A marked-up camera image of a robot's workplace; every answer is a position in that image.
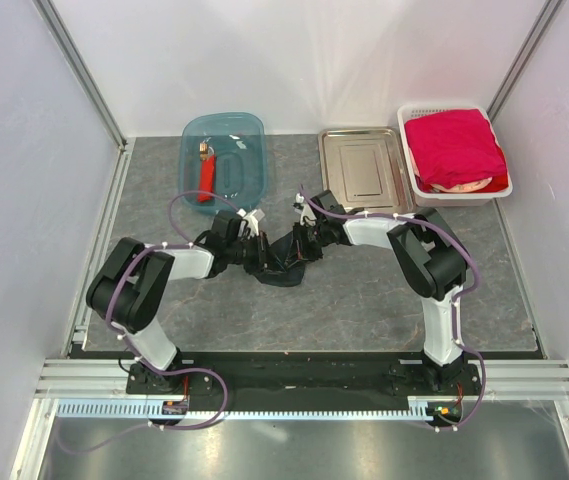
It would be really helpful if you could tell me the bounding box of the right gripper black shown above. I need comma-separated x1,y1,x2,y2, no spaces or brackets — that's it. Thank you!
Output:
285,221,330,270

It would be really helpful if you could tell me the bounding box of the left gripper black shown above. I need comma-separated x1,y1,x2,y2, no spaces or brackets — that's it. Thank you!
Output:
226,231,286,275

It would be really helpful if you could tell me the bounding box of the black paper napkin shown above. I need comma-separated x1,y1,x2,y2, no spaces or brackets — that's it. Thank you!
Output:
253,234,306,288

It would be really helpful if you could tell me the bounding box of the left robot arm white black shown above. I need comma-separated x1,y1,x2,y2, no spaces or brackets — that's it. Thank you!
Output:
85,209,268,393

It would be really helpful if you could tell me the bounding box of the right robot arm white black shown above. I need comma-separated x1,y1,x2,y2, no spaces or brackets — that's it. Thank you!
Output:
275,190,473,394

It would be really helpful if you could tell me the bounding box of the red rolled napkin with cutlery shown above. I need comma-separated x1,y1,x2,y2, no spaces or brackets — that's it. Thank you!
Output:
197,142,216,203

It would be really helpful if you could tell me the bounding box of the stainless steel tray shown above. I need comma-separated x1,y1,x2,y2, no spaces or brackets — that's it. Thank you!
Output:
318,127,415,214

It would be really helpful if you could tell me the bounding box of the blue transparent plastic container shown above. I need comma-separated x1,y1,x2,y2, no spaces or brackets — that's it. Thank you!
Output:
178,112,268,215

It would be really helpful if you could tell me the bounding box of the red folded cloth stack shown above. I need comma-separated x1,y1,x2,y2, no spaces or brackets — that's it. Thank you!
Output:
404,108,510,194

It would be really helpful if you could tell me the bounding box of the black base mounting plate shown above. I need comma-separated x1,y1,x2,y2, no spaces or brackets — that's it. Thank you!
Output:
126,352,481,411

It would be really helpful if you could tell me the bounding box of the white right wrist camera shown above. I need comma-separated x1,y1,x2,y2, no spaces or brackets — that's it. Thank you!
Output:
293,193,317,227

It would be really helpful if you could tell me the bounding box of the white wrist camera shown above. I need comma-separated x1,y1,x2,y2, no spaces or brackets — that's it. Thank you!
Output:
237,209,265,239
293,193,317,227

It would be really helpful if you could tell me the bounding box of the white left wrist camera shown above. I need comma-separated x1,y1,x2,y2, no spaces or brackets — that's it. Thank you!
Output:
237,209,265,239

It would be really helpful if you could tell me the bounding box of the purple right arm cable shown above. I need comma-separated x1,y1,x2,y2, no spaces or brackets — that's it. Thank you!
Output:
297,184,489,434

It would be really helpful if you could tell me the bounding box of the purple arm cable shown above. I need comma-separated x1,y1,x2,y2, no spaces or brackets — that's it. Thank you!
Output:
297,184,489,434
56,192,248,455

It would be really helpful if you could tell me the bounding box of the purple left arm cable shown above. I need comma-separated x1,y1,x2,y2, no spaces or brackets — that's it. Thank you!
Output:
56,192,248,455

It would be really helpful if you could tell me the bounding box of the slotted grey cable duct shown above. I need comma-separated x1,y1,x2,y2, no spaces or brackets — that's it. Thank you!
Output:
57,398,435,422

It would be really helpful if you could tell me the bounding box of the aluminium frame rail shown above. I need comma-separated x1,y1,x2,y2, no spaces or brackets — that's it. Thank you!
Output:
35,359,569,401

